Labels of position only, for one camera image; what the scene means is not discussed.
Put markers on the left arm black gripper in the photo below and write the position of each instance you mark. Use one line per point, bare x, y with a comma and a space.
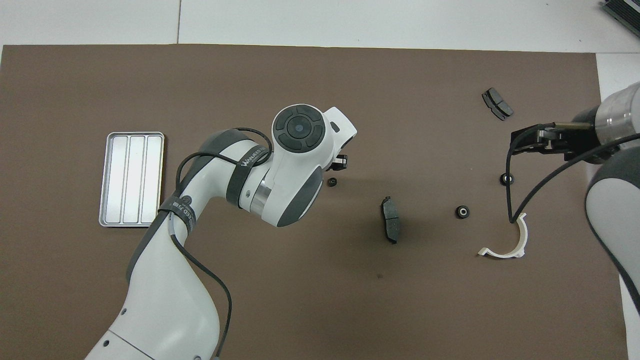
334, 165

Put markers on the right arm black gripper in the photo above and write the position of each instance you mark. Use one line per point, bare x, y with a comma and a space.
577, 142

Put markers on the small black bearing gear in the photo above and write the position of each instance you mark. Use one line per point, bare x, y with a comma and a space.
331, 182

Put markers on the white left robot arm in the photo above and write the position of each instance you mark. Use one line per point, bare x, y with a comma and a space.
165, 300

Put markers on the silver metal tray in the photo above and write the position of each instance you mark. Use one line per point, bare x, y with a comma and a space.
132, 200

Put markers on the dark grey brake pad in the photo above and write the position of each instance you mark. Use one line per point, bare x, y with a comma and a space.
497, 104
391, 222

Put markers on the brown table mat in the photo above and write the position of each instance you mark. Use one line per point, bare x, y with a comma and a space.
300, 75

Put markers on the grey ribbed device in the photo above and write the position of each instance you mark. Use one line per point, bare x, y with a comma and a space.
625, 12

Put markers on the white curved plastic bracket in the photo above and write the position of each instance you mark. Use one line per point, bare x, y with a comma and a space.
500, 254

